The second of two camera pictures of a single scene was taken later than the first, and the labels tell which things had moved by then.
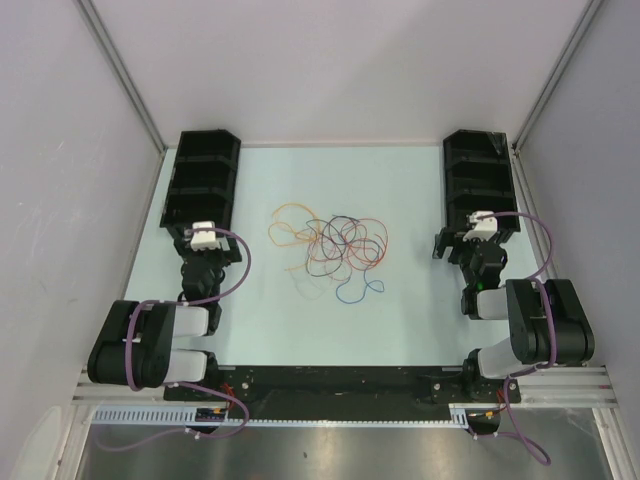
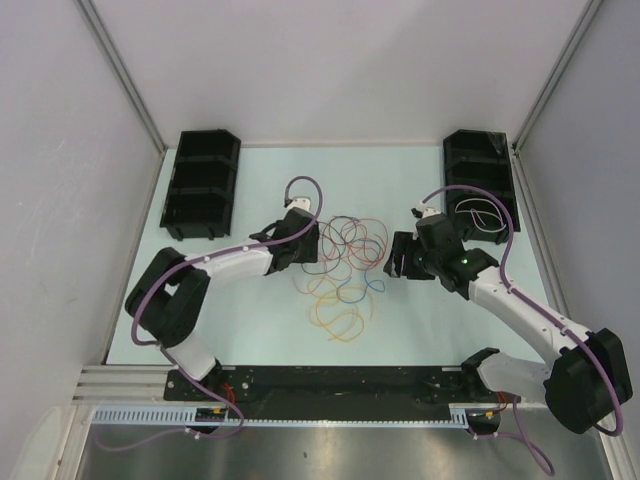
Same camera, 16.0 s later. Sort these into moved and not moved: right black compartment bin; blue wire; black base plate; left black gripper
Moved: left black gripper
Not moved: blue wire; right black compartment bin; black base plate
